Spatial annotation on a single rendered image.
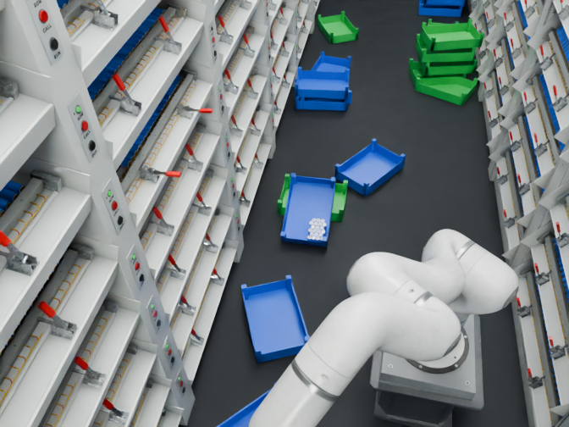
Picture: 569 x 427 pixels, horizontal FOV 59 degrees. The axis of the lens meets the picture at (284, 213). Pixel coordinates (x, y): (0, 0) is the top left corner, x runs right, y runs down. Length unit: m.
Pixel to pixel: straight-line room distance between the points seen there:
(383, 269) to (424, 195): 1.60
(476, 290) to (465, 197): 1.33
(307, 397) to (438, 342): 0.24
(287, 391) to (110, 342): 0.54
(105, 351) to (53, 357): 0.22
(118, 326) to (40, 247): 0.40
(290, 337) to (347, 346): 1.18
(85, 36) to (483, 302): 1.00
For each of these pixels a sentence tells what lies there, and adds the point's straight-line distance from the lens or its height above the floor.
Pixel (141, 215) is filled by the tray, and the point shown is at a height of 0.87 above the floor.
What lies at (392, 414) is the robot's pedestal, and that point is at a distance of 1.82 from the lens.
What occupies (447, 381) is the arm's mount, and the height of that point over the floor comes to 0.33.
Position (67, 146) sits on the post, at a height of 1.17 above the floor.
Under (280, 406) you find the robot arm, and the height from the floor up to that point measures 0.94.
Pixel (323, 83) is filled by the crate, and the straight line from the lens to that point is 3.09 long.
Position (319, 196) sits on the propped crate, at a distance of 2.30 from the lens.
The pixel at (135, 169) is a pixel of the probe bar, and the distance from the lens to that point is 1.26.
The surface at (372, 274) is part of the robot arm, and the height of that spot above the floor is 0.96.
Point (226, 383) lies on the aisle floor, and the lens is 1.89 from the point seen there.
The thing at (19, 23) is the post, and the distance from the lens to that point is 0.83.
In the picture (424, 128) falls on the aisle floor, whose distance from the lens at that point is 2.93.
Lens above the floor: 1.69
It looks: 46 degrees down
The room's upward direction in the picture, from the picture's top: 2 degrees counter-clockwise
